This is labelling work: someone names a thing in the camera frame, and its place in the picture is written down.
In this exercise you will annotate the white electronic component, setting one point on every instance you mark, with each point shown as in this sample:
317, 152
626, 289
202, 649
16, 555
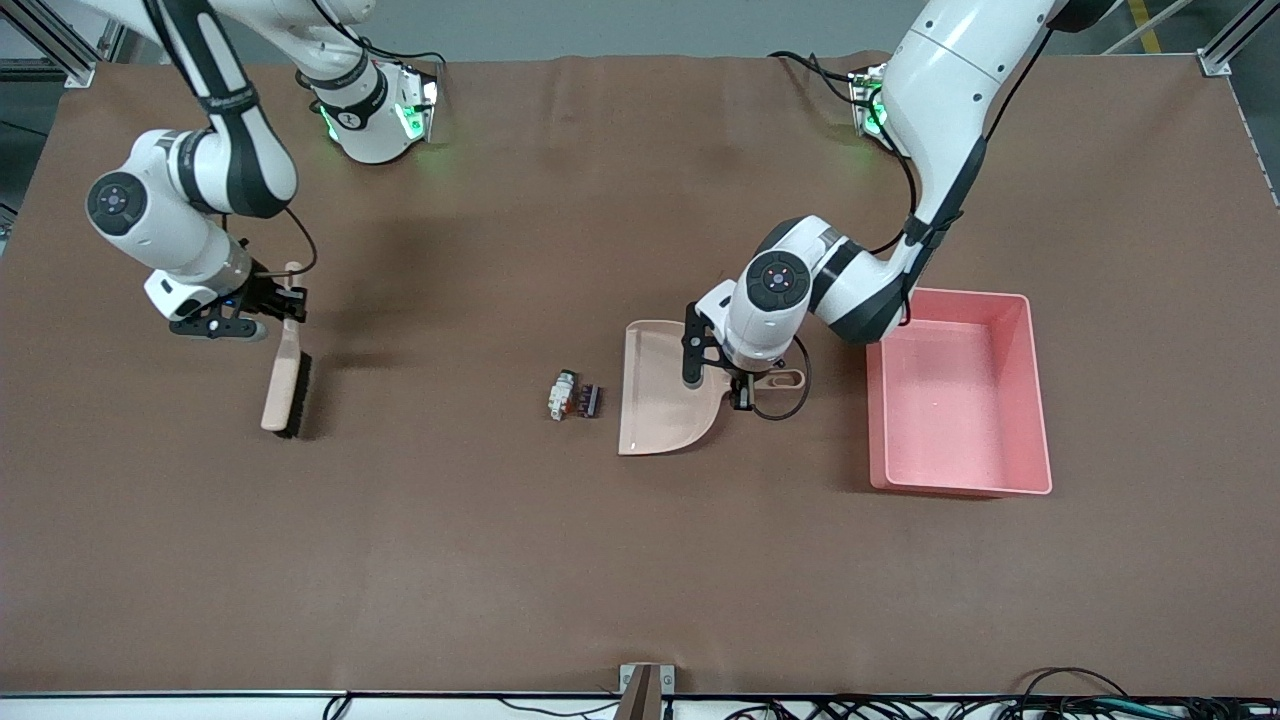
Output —
560, 395

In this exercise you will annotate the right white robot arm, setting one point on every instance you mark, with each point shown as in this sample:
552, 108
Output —
160, 220

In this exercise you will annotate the pink plastic bin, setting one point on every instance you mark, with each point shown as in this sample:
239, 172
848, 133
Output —
960, 420

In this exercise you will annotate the beige plastic dustpan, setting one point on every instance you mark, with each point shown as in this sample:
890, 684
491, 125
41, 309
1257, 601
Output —
655, 400

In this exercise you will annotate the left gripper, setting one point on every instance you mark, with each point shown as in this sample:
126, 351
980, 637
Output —
742, 386

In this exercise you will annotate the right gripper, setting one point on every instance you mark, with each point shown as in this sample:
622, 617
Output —
266, 294

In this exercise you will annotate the brown table cover sheet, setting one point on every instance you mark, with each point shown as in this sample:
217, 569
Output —
500, 560

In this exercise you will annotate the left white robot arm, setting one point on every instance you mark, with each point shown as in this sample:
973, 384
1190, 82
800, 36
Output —
940, 80

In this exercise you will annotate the metal bracket at table edge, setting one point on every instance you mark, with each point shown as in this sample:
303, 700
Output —
645, 690

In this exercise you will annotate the metal connector box green light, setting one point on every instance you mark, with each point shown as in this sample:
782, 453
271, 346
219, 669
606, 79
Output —
866, 100
420, 105

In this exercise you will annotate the aluminium frame profile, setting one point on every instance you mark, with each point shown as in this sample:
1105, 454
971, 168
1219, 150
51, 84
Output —
1230, 45
50, 45

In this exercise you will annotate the black purple electronic component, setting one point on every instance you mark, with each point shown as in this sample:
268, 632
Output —
591, 401

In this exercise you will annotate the beige hand brush black bristles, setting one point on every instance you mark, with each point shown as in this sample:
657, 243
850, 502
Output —
283, 385

